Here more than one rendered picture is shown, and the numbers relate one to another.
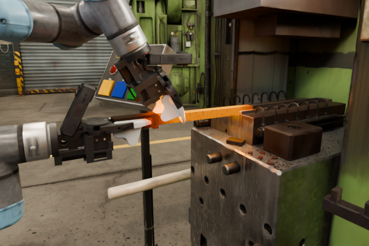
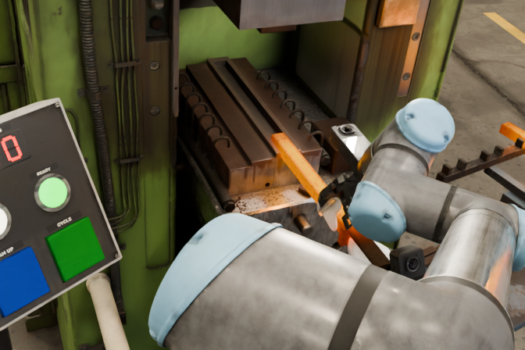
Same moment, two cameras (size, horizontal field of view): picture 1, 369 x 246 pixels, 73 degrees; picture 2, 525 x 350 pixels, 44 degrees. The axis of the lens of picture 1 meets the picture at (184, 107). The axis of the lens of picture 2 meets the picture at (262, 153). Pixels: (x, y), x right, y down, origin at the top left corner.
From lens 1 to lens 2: 130 cm
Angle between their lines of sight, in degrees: 82
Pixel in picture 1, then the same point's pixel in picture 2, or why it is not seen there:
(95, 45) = not seen: outside the picture
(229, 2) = (283, 10)
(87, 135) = not seen: hidden behind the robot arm
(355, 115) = (364, 91)
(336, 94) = (211, 42)
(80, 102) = (423, 270)
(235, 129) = (288, 174)
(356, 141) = (363, 113)
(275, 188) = not seen: hidden behind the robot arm
